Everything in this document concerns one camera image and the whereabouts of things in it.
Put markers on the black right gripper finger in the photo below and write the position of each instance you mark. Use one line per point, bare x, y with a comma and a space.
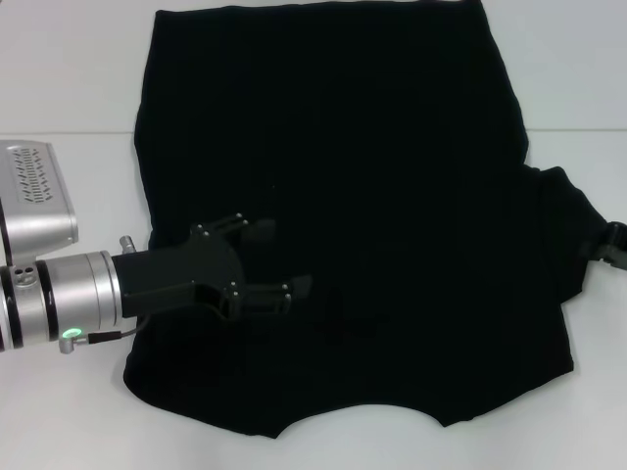
618, 235
616, 257

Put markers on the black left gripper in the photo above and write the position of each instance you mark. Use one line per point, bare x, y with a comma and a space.
181, 276

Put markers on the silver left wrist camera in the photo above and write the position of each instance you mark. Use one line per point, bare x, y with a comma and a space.
39, 225

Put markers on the small silver connector stub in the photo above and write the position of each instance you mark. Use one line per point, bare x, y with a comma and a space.
126, 243

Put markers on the black t-shirt with white print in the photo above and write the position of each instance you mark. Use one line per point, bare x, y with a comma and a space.
367, 147

